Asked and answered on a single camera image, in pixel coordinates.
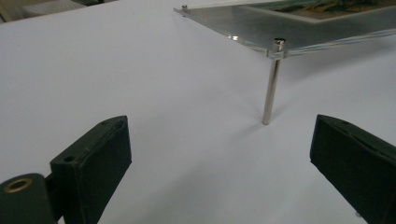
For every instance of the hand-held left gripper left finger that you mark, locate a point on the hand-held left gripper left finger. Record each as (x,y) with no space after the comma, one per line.
(93,161)

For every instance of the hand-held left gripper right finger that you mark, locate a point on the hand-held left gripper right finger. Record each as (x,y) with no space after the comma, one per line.
(351,161)

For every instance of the clear acrylic photo frame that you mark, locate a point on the clear acrylic photo frame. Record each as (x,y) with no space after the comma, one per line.
(255,25)

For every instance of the boat painting print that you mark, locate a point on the boat painting print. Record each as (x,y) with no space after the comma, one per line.
(327,7)

